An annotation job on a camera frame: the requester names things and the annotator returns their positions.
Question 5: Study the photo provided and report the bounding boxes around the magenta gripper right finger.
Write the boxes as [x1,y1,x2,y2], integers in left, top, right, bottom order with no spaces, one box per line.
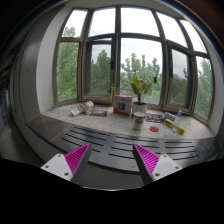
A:
[133,144,182,185]

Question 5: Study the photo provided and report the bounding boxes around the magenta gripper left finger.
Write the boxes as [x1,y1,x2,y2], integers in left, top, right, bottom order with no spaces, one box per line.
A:
[42,143,91,185]

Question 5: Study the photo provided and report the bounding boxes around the clear plastic water bottle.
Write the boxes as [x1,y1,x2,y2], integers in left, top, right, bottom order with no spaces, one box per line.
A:
[171,110,182,136]

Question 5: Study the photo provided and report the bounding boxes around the dark radiator cover grille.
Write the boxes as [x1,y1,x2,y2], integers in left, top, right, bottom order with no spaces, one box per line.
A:
[27,115,221,173]

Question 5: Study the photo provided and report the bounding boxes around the red bottle cap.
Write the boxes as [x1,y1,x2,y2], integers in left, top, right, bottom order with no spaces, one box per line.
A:
[149,126,159,132]

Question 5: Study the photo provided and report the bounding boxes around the yellow black tool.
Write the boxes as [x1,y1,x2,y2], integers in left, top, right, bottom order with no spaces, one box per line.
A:
[164,119,185,135]

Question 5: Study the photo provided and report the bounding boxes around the white paper cup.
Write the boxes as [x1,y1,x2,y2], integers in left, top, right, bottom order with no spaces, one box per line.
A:
[133,112,145,131]

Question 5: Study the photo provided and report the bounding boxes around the patterned grey pad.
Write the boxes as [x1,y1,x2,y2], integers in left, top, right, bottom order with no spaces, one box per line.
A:
[146,113,164,123]

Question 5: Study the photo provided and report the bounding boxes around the small white green box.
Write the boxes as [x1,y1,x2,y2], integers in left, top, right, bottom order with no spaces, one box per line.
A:
[164,112,175,121]

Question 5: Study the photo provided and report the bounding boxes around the crumpled white package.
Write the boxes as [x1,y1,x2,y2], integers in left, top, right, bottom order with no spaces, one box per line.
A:
[71,101,94,116]

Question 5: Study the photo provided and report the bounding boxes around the flat colourful box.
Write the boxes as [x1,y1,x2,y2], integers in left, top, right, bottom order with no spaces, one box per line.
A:
[90,107,108,116]

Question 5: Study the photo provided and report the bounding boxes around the white flower pot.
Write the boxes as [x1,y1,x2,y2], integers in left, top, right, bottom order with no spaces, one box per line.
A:
[132,102,147,113]

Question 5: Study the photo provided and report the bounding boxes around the red colourful box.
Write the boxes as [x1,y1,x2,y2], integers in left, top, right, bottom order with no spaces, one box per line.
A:
[113,95,132,115]

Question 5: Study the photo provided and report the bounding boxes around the green plant with red flowers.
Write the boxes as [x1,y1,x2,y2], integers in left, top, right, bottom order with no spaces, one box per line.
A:
[130,71,157,105]

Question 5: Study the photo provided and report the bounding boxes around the small green plant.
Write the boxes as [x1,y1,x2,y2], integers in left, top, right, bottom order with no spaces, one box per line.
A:
[107,83,116,102]

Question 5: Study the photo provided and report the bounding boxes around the window frame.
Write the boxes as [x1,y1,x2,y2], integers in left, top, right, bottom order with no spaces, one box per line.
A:
[54,6,214,122]

